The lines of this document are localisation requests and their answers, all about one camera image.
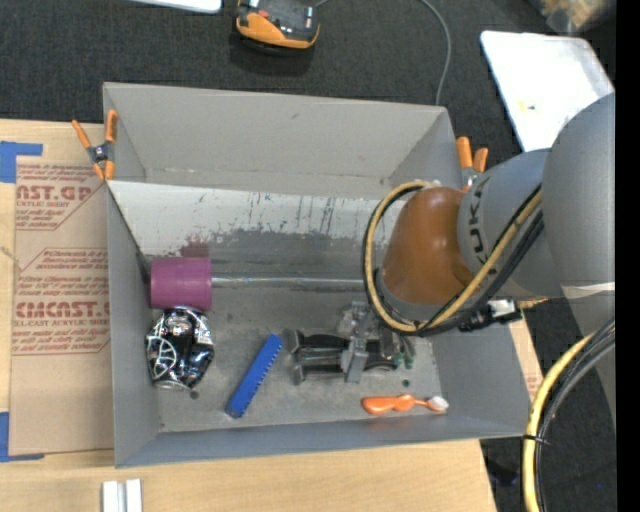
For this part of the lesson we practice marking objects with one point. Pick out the brown cardboard board red print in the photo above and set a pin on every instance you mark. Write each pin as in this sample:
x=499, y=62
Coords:
x=60, y=390

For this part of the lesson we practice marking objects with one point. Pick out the crushed black drink can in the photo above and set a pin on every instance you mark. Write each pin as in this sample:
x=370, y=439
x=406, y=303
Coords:
x=180, y=350

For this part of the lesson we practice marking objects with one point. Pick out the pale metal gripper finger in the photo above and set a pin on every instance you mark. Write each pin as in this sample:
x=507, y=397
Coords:
x=320, y=341
x=320, y=371

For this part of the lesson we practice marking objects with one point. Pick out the grey metal bin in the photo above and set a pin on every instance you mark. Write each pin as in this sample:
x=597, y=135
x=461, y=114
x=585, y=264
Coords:
x=300, y=400

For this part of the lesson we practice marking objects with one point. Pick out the orange toothbrush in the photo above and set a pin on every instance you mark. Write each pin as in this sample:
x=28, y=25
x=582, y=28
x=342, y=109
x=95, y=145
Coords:
x=385, y=404

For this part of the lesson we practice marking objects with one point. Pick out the purple cup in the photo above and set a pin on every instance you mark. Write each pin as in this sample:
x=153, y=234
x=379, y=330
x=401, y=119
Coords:
x=181, y=283

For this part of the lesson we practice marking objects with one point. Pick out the blue comb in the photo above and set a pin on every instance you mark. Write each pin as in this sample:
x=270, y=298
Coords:
x=254, y=376

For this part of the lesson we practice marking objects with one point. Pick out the black cylinder on white bracket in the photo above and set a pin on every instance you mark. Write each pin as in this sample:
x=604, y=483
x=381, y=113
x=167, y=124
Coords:
x=503, y=310

